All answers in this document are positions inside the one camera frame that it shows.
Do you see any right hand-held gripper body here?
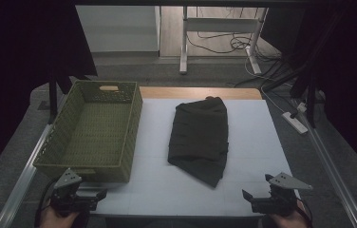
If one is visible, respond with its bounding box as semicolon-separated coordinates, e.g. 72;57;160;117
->
251;172;313;218

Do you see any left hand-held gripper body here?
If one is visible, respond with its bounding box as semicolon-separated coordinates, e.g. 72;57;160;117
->
50;167;100;219

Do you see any green woven basket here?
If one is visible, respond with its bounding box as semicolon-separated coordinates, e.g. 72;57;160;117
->
32;79;143;184

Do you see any dark cloth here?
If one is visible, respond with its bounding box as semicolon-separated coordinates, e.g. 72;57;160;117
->
167;96;230;189

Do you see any person's right hand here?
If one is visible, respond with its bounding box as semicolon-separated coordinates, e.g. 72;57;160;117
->
267;200;310;228

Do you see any person's left hand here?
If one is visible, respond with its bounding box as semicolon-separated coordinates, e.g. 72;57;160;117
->
39;203;82;228

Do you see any white power strip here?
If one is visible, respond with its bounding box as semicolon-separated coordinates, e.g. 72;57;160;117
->
281;110;310;135

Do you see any black metal stand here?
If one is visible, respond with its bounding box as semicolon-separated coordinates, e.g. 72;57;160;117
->
47;71;74;125
290;12;348;129

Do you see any black curtain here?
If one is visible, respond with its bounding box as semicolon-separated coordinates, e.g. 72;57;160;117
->
260;0;357;184
0;0;99;186

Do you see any white cabinet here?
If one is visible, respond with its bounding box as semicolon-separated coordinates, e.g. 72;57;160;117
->
75;5;162;54

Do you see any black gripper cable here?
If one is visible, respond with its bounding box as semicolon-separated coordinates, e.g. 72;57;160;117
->
33;179;57;228
298;199;314;228

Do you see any aluminium rail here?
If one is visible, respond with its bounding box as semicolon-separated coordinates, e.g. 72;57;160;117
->
293;101;357;228
0;94;68;228

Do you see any white floor cable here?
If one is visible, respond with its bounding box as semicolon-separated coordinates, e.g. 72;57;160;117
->
244;56;295;116

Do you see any black floor cable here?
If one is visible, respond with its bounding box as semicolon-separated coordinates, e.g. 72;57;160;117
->
185;30;282;63

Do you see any white metal desk frame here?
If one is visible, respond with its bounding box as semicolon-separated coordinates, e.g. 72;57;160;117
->
179;6;270;76

